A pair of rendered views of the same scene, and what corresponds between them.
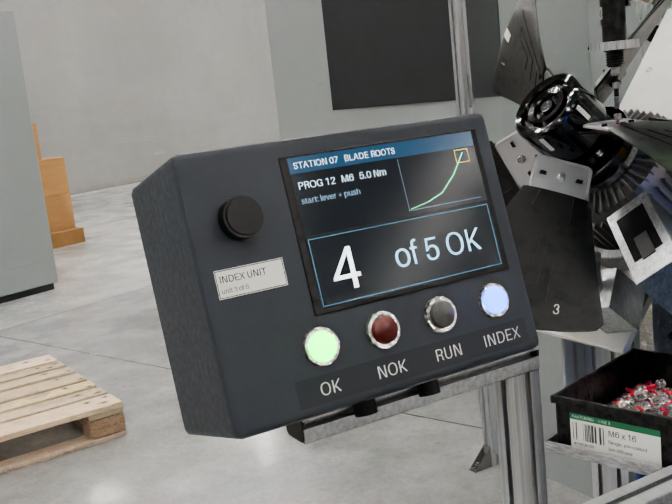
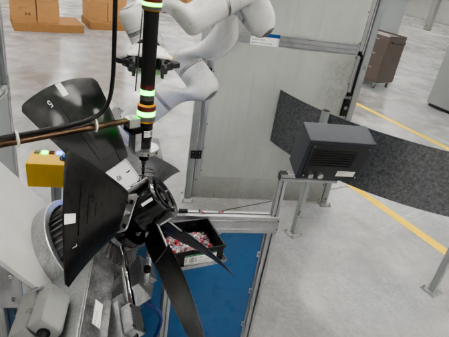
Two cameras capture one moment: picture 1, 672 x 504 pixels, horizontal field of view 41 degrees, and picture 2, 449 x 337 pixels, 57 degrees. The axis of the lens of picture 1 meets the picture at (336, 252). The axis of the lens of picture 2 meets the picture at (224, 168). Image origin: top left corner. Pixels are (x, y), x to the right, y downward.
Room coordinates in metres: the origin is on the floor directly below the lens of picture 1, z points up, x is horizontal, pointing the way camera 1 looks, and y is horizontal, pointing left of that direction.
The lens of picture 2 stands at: (2.16, 0.02, 1.77)
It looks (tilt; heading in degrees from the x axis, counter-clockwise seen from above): 28 degrees down; 196
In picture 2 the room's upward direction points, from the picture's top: 9 degrees clockwise
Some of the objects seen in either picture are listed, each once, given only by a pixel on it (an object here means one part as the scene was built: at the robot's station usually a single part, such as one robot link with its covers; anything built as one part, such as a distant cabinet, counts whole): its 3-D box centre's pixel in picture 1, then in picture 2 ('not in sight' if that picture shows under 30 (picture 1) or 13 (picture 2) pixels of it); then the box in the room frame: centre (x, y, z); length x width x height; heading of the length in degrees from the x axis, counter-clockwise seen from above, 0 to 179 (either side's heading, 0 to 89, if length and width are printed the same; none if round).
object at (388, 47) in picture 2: not in sight; (377, 59); (-5.71, 0.24, 0.45); 0.68 x 0.47 x 0.90; 52
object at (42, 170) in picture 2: not in sight; (55, 170); (1.16, -0.87, 1.02); 0.16 x 0.10 x 0.11; 119
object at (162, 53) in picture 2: not in sight; (147, 57); (1.24, -0.49, 1.50); 0.11 x 0.10 x 0.07; 29
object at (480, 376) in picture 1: (419, 382); (308, 177); (0.71, -0.06, 1.04); 0.24 x 0.03 x 0.03; 119
